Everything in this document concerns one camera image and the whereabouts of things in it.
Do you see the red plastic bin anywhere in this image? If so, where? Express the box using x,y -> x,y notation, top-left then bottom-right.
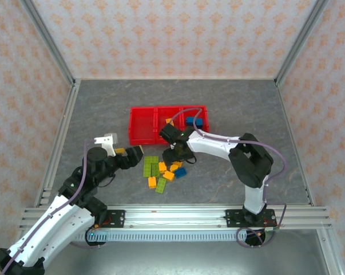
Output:
154,106 -> 184,144
129,107 -> 157,146
181,105 -> 211,144

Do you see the grey metal panel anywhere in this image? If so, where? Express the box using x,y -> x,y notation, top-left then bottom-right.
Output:
43,240 -> 330,275

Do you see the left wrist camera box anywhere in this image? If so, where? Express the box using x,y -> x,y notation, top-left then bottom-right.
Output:
93,132 -> 118,158

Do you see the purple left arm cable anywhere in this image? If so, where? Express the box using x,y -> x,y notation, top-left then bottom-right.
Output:
0,139 -> 104,275

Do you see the aluminium side rail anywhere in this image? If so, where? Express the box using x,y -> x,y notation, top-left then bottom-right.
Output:
275,81 -> 316,206
33,80 -> 81,207

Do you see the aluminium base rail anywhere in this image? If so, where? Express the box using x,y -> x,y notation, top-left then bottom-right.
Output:
19,205 -> 332,230

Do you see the aluminium rear rail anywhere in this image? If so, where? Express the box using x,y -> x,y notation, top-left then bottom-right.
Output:
74,76 -> 277,81

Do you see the grey slotted cable duct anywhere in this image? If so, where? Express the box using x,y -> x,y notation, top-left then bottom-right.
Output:
74,231 -> 276,242

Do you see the aluminium frame post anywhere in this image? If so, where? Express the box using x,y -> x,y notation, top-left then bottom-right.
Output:
275,0 -> 330,87
19,0 -> 77,87

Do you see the aluminium frame leg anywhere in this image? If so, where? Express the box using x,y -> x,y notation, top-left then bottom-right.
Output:
316,229 -> 343,275

